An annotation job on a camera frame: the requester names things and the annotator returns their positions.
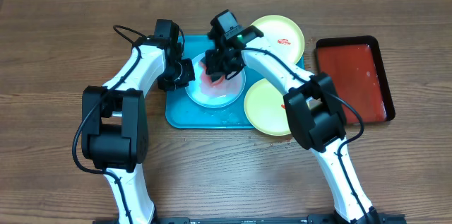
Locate light blue round plate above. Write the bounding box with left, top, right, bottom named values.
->
left=186, top=53, right=246, bottom=108

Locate yellow-green round plate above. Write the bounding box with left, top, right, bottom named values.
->
left=252, top=15, right=305, bottom=64
left=244, top=79, right=291, bottom=136

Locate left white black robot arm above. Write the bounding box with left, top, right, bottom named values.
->
left=72, top=19, right=194, bottom=223

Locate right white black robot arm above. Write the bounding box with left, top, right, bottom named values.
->
left=206, top=10, right=380, bottom=223

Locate teal plastic serving tray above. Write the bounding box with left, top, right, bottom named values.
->
left=165, top=35, right=307, bottom=130

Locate black tray with red water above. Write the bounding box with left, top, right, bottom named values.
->
left=315, top=35, right=396, bottom=124

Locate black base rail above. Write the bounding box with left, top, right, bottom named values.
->
left=93, top=213, right=407, bottom=224

